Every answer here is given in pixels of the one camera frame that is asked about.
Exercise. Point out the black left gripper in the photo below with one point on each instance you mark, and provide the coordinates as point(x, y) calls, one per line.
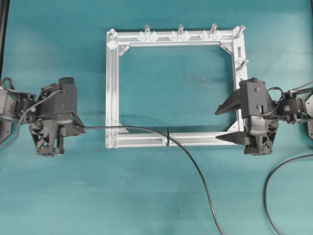
point(49, 129)

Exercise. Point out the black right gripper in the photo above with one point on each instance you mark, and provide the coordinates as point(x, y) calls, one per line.
point(255, 136)

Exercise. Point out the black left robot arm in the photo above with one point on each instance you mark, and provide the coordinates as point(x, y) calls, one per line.
point(15, 108)

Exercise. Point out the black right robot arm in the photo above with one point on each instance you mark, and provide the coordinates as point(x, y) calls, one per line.
point(290, 108)

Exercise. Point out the black zip tie loop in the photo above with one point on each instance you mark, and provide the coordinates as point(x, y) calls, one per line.
point(168, 137)

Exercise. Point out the side metal peg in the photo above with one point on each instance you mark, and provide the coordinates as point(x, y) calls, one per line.
point(240, 64)

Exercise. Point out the corner metal peg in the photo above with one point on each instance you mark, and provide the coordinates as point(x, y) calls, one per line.
point(239, 31)

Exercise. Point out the plain metal peg right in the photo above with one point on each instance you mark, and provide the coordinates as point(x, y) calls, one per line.
point(213, 31)

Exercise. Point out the plain metal peg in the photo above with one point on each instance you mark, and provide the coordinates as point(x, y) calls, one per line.
point(213, 31)
point(180, 31)

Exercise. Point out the plain metal peg centre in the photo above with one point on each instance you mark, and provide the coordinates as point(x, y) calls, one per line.
point(180, 31)

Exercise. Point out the metal peg with blue tape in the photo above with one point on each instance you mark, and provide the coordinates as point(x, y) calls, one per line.
point(147, 32)

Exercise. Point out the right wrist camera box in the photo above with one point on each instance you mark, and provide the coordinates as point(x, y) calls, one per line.
point(256, 100)

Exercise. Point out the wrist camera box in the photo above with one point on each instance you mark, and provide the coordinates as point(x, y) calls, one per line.
point(66, 100)
point(256, 100)

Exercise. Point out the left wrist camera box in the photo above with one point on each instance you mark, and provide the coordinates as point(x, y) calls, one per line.
point(66, 100)

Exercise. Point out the aluminium extrusion frame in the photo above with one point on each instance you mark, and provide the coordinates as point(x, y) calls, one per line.
point(118, 43)

